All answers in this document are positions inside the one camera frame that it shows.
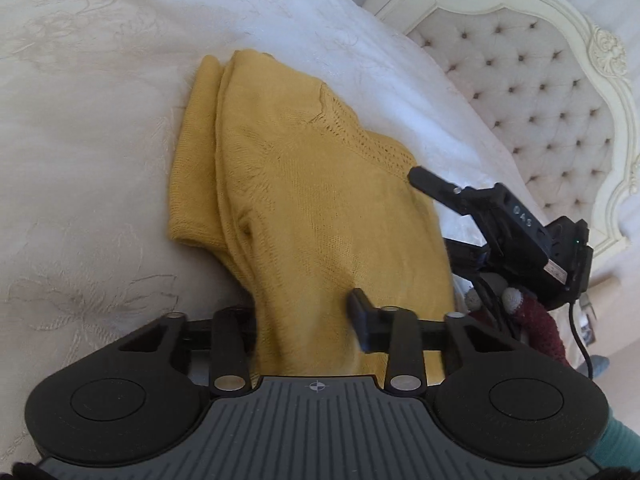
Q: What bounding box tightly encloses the mustard yellow knit sweater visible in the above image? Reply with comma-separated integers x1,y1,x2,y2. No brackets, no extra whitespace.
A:
168,50,454,376

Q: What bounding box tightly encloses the teal sleeve forearm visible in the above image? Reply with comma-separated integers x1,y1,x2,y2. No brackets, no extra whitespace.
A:
588,410,639,474

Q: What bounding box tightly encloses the gloved right hand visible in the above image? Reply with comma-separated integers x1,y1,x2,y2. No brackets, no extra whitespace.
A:
464,287,570,366

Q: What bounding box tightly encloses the cream tufted headboard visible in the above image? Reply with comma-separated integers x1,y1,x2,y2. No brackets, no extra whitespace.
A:
364,0,639,266

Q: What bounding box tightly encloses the white floral bedspread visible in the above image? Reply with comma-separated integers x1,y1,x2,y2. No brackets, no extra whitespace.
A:
1,0,535,468

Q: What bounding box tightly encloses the black cable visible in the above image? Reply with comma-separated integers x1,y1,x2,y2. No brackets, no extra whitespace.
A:
567,299,597,380

